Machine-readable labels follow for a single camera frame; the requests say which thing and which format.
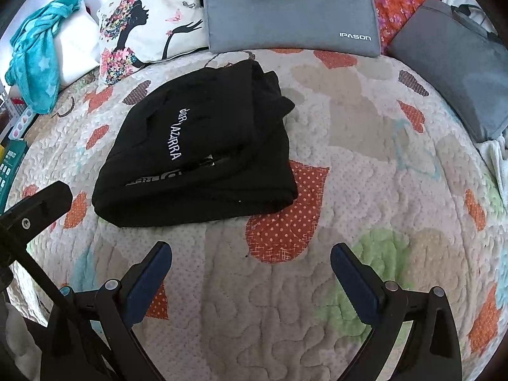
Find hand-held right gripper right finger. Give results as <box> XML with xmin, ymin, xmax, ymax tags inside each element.
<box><xmin>331</xmin><ymin>242</ymin><xmax>464</xmax><ymax>381</ymax></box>

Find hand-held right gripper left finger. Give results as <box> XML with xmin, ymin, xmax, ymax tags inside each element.
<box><xmin>40</xmin><ymin>241</ymin><xmax>174</xmax><ymax>381</ymax></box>

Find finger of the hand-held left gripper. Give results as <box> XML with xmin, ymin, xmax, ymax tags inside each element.
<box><xmin>0</xmin><ymin>180</ymin><xmax>74</xmax><ymax>247</ymax></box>

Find black pants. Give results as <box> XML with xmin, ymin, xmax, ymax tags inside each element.
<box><xmin>92</xmin><ymin>59</ymin><xmax>299</xmax><ymax>229</ymax></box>

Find person's left forearm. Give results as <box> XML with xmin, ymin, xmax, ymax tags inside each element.
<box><xmin>0</xmin><ymin>302</ymin><xmax>46</xmax><ymax>368</ymax></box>

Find green box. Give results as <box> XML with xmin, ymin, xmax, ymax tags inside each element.
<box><xmin>0</xmin><ymin>139</ymin><xmax>28</xmax><ymax>207</ymax></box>

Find white paint palette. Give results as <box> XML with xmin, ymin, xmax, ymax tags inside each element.
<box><xmin>10</xmin><ymin>107</ymin><xmax>38</xmax><ymax>139</ymax></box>

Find white metal rack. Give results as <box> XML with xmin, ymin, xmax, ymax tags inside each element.
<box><xmin>0</xmin><ymin>83</ymin><xmax>24</xmax><ymax>136</ymax></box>

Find teal star cloth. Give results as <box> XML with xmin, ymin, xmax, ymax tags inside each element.
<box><xmin>5</xmin><ymin>0</ymin><xmax>82</xmax><ymax>114</ymax></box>

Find patchwork heart quilt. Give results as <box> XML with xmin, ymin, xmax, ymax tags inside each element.
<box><xmin>0</xmin><ymin>48</ymin><xmax>508</xmax><ymax>381</ymax></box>

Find plain white pillow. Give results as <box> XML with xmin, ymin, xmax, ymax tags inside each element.
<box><xmin>56</xmin><ymin>0</ymin><xmax>102</xmax><ymax>86</ymax></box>

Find white towel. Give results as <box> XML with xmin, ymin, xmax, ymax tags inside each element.
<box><xmin>478</xmin><ymin>135</ymin><xmax>508</xmax><ymax>203</ymax></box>

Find dark grey bag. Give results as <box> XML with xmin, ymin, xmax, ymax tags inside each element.
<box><xmin>387</xmin><ymin>0</ymin><xmax>508</xmax><ymax>144</ymax></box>

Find white pillow with woman print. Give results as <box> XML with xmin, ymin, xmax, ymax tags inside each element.
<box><xmin>96</xmin><ymin>0</ymin><xmax>209</xmax><ymax>86</ymax></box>

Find light grey laptop bag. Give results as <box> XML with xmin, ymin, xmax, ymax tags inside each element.
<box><xmin>202</xmin><ymin>0</ymin><xmax>382</xmax><ymax>57</ymax></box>

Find orange floral cloth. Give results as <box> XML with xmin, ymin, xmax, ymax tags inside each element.
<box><xmin>365</xmin><ymin>0</ymin><xmax>453</xmax><ymax>54</ymax></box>

